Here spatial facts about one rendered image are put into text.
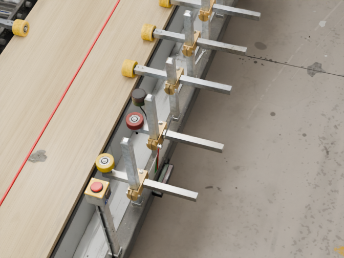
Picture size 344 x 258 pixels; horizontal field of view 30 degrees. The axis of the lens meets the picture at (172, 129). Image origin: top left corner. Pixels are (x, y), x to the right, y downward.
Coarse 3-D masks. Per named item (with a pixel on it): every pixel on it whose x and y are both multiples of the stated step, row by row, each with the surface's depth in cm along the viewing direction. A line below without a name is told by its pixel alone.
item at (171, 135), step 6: (144, 126) 291; (138, 132) 292; (144, 132) 291; (168, 132) 288; (174, 132) 288; (168, 138) 288; (174, 138) 287; (180, 138) 286; (186, 138) 285; (192, 138) 285; (198, 138) 285; (192, 144) 285; (198, 144) 284; (204, 144) 283; (210, 144) 282; (216, 144) 282; (222, 144) 282; (216, 150) 283; (222, 150) 282
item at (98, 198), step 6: (96, 180) 232; (90, 186) 230; (102, 186) 230; (108, 186) 231; (84, 192) 229; (90, 192) 229; (96, 192) 228; (102, 192) 228; (90, 198) 230; (96, 198) 229; (102, 198) 228; (96, 204) 233; (102, 204) 231
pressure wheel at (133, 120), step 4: (136, 112) 290; (128, 116) 289; (132, 116) 289; (136, 116) 289; (140, 116) 288; (128, 120) 288; (132, 120) 288; (136, 120) 288; (140, 120) 287; (128, 124) 286; (132, 124) 286; (136, 124) 286; (140, 124) 287; (132, 128) 288; (136, 128) 287; (136, 132) 295
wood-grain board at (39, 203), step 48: (48, 0) 341; (96, 0) 338; (144, 0) 336; (48, 48) 319; (96, 48) 317; (144, 48) 315; (0, 96) 302; (48, 96) 300; (96, 96) 298; (0, 144) 285; (48, 144) 283; (96, 144) 281; (0, 192) 269; (48, 192) 268; (0, 240) 256; (48, 240) 254
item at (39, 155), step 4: (36, 152) 279; (40, 152) 280; (44, 152) 280; (32, 156) 278; (36, 156) 278; (40, 156) 277; (44, 156) 278; (28, 160) 278; (32, 160) 277; (36, 160) 277; (40, 160) 277; (44, 160) 278
